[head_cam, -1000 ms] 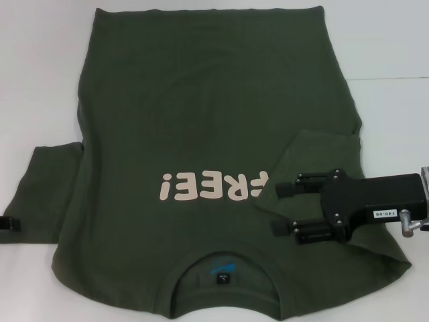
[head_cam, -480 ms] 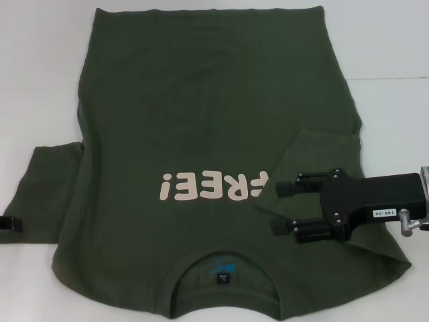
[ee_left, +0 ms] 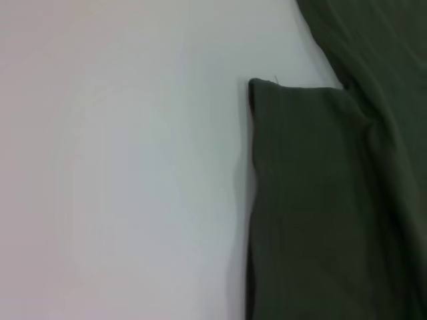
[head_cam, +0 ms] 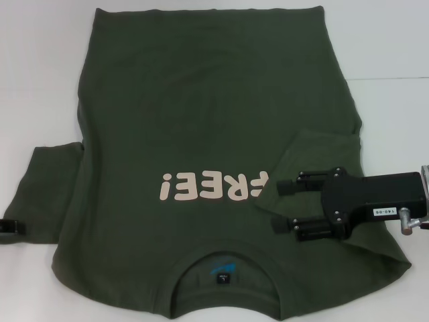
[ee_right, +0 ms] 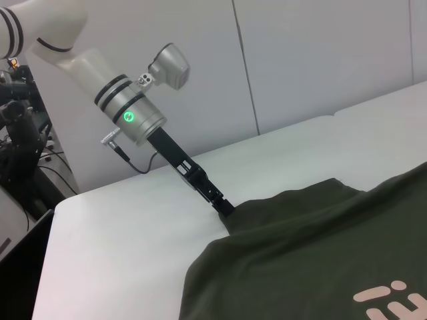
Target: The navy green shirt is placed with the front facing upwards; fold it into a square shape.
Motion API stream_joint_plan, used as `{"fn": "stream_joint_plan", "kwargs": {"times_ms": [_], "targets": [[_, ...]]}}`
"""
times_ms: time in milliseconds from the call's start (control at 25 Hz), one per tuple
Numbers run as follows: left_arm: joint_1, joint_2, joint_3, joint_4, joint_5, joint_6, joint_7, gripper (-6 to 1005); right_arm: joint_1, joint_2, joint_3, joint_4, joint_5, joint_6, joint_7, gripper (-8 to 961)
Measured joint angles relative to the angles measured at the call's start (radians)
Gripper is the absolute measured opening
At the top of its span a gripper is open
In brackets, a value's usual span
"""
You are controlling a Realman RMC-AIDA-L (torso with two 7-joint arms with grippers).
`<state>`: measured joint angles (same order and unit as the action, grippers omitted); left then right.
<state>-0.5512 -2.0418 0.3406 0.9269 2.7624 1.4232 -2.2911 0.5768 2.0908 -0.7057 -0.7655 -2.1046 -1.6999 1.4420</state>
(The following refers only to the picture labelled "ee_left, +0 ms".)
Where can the dark green FREE t-shirt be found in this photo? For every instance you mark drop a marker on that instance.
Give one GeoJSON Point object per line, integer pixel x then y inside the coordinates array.
{"type": "Point", "coordinates": [317, 200]}

